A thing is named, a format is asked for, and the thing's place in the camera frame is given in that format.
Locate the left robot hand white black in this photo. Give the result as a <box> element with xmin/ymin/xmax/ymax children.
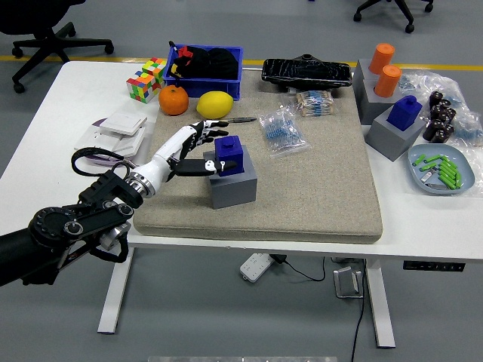
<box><xmin>146</xmin><ymin>118</ymin><xmax>238</xmax><ymax>189</ymax></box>

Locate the blue square seal stamp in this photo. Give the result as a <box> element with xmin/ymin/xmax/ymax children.
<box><xmin>386</xmin><ymin>95</ymin><xmax>423</xmax><ymax>132</ymax></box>
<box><xmin>214</xmin><ymin>134</ymin><xmax>246</xmax><ymax>177</ymax></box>

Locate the orange fruit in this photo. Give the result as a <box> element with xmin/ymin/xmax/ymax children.
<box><xmin>158</xmin><ymin>84</ymin><xmax>189</xmax><ymax>116</ymax></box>

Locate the yellow lemon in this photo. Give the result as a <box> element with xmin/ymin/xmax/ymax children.
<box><xmin>195</xmin><ymin>90</ymin><xmax>235</xmax><ymax>119</ymax></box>

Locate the large colourful puzzle cube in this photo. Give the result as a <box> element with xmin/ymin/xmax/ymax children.
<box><xmin>126</xmin><ymin>72</ymin><xmax>163</xmax><ymax>104</ymax></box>

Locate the grey square holder block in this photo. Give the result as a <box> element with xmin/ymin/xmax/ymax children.
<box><xmin>203</xmin><ymin>145</ymin><xmax>259</xmax><ymax>210</ymax></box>
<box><xmin>365</xmin><ymin>103</ymin><xmax>428</xmax><ymax>162</ymax></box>

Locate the blue plastic bin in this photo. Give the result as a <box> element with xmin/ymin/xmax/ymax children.
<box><xmin>162</xmin><ymin>44</ymin><xmax>245</xmax><ymax>102</ymax></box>

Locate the small colourful puzzle cube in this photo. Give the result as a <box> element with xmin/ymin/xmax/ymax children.
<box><xmin>142</xmin><ymin>57</ymin><xmax>168</xmax><ymax>86</ymax></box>

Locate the black glove with red patch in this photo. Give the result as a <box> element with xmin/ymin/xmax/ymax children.
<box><xmin>168</xmin><ymin>40</ymin><xmax>208</xmax><ymax>80</ymax></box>

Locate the black fabric bundle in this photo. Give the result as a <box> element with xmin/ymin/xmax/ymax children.
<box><xmin>205</xmin><ymin>48</ymin><xmax>239</xmax><ymax>81</ymax></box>

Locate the clear bag of blue resistors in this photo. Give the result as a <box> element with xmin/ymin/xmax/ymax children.
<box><xmin>258</xmin><ymin>107</ymin><xmax>313</xmax><ymax>158</ymax></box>

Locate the grey-brown fabric mat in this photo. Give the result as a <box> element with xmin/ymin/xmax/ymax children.
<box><xmin>132</xmin><ymin>69</ymin><xmax>384</xmax><ymax>245</ymax></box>

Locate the white power strip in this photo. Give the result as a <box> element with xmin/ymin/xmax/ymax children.
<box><xmin>239</xmin><ymin>253</ymin><xmax>275</xmax><ymax>283</ymax></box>

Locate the taped bundle of resistors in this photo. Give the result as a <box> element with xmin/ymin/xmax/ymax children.
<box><xmin>294</xmin><ymin>90</ymin><xmax>336</xmax><ymax>118</ymax></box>

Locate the black glossy rearview mirror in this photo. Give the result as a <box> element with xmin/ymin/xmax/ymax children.
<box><xmin>261</xmin><ymin>54</ymin><xmax>352</xmax><ymax>92</ymax></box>

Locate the white table leg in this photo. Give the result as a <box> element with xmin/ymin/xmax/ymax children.
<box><xmin>97</xmin><ymin>247</ymin><xmax>136</xmax><ymax>335</ymax></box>
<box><xmin>364</xmin><ymin>259</ymin><xmax>396</xmax><ymax>349</ymax></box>

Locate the black office chair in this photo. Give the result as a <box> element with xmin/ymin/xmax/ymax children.
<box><xmin>353</xmin><ymin>0</ymin><xmax>435</xmax><ymax>34</ymax></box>
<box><xmin>0</xmin><ymin>0</ymin><xmax>115</xmax><ymax>94</ymax></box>

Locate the grey block with round hole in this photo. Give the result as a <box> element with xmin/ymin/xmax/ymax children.
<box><xmin>356</xmin><ymin>77</ymin><xmax>408</xmax><ymax>126</ymax></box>
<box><xmin>352</xmin><ymin>58</ymin><xmax>380</xmax><ymax>100</ymax></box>

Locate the silver metal stand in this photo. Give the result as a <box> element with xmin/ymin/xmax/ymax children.
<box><xmin>332</xmin><ymin>265</ymin><xmax>365</xmax><ymax>299</ymax></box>

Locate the orange cylinder stamp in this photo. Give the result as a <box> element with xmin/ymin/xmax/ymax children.
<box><xmin>374</xmin><ymin>64</ymin><xmax>403</xmax><ymax>99</ymax></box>
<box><xmin>368</xmin><ymin>42</ymin><xmax>396</xmax><ymax>75</ymax></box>

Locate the blue-grey shallow plate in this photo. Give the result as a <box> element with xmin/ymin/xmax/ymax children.
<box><xmin>408</xmin><ymin>144</ymin><xmax>475</xmax><ymax>196</ymax></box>

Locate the black desk control panel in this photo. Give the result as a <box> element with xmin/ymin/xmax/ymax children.
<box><xmin>402</xmin><ymin>260</ymin><xmax>466</xmax><ymax>272</ymax></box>

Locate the crumpled clear plastic bag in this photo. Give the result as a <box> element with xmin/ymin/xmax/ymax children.
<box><xmin>395</xmin><ymin>71</ymin><xmax>483</xmax><ymax>197</ymax></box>

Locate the clear bag of blue parts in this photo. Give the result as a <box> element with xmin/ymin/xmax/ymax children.
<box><xmin>451</xmin><ymin>111</ymin><xmax>483</xmax><ymax>146</ymax></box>

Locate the white blank wall panel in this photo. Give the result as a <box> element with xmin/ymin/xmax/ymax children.
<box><xmin>111</xmin><ymin>127</ymin><xmax>147</xmax><ymax>158</ymax></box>

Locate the white wall switch panel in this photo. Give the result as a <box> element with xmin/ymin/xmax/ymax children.
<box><xmin>100</xmin><ymin>112</ymin><xmax>149</xmax><ymax>136</ymax></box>

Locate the white wall socket panel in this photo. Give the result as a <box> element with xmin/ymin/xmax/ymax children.
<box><xmin>73</xmin><ymin>125</ymin><xmax>122</xmax><ymax>154</ymax></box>

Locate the black plug with cable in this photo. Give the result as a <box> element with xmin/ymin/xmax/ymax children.
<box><xmin>271</xmin><ymin>254</ymin><xmax>326</xmax><ymax>283</ymax></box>

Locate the black floor cable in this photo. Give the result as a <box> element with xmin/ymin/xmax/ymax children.
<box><xmin>349</xmin><ymin>258</ymin><xmax>369</xmax><ymax>362</ymax></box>

